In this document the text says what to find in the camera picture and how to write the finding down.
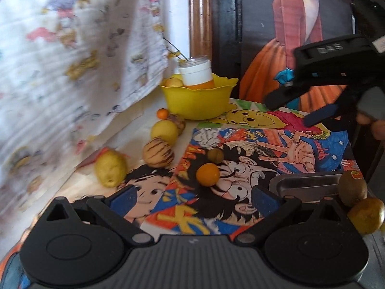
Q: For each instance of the yellow lemon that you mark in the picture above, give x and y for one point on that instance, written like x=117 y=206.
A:
x=164 y=132

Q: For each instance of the white cartoon printed cloth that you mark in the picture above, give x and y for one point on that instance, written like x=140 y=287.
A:
x=60 y=66

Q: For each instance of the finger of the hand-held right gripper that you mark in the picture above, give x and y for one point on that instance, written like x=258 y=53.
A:
x=282 y=96
x=323 y=114

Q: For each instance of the person's right hand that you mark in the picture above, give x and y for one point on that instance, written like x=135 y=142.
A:
x=371 y=105

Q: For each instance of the anime pirate drawing sheet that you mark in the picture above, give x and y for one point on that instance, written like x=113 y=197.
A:
x=270 y=150

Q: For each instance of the brown striped round fruit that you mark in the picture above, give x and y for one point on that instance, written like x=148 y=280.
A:
x=178 y=122

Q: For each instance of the white plastic jar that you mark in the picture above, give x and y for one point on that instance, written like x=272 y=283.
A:
x=195 y=72

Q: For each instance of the small brown longan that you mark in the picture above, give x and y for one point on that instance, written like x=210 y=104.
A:
x=215 y=156

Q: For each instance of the wooden door frame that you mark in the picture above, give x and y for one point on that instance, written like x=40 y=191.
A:
x=200 y=21

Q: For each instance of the grey metal tray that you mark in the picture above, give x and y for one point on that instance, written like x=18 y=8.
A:
x=306 y=185

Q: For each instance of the yellow-brown mottled fruit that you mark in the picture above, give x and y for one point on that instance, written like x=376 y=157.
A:
x=365 y=215

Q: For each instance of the wall poster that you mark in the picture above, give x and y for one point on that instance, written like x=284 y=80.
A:
x=285 y=21

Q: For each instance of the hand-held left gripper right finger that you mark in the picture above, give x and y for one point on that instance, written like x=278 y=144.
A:
x=264 y=201

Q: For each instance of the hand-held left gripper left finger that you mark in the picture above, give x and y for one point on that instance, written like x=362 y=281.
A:
x=124 y=200

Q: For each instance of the yellow pear-shaped fruit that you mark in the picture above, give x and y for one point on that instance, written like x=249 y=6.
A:
x=109 y=168

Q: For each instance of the striped pepino melon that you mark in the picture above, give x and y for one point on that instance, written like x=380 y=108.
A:
x=158 y=153

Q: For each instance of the yellow scalloped plastic bowl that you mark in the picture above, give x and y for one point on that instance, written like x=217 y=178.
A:
x=195 y=102

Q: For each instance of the pale yellow round fruit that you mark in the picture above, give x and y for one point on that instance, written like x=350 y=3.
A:
x=173 y=82

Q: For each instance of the brown kiwi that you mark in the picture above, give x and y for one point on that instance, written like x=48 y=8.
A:
x=352 y=188

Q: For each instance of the small orange kumquat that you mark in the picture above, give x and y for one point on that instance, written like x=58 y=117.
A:
x=162 y=113

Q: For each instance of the yellow flower twig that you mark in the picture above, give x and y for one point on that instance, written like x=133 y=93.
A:
x=177 y=54

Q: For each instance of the small orange round fruit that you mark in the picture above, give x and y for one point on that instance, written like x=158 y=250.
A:
x=207 y=174

